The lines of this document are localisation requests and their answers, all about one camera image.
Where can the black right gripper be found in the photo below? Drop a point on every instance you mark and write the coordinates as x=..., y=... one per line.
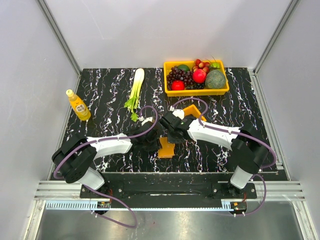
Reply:
x=172, y=140

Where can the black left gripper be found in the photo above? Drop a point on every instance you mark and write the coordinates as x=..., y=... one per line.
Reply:
x=156, y=143

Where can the orange leather card holder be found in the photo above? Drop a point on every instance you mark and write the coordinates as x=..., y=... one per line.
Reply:
x=167, y=149

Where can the small yellow plastic bin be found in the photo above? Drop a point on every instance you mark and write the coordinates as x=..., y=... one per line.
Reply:
x=192, y=110

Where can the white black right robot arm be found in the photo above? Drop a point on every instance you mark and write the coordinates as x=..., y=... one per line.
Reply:
x=248, y=152

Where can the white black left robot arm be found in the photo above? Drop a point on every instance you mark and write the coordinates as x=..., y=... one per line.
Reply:
x=74, y=158

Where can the red apple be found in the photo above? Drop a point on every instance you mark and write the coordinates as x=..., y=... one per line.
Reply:
x=177, y=85

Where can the dark blueberry cluster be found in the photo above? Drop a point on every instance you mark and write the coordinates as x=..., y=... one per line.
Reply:
x=195, y=86

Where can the yellow fruit tray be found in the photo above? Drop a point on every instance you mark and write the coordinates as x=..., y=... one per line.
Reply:
x=167, y=65

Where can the purple grape bunch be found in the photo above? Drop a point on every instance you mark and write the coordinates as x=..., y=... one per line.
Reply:
x=177, y=74

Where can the red pomegranate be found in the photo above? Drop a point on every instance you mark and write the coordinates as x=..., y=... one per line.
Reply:
x=199, y=76

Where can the green lime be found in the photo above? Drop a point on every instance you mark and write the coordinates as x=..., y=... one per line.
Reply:
x=183, y=67

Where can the green white celery stalk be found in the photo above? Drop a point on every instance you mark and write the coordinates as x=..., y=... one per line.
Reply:
x=132, y=103

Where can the green netted melon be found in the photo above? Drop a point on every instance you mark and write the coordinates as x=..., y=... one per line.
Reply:
x=215, y=79

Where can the red cherry cluster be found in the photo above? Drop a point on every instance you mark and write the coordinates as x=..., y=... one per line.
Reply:
x=202, y=65

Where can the yellow juice bottle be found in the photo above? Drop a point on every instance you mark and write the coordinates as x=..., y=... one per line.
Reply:
x=79, y=107

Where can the green apple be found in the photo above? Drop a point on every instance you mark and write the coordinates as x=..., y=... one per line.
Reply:
x=214, y=66

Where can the white cable duct strip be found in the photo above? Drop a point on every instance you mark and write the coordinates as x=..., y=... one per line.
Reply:
x=95, y=205

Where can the aluminium rail frame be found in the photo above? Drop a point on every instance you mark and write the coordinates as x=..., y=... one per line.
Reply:
x=244, y=105

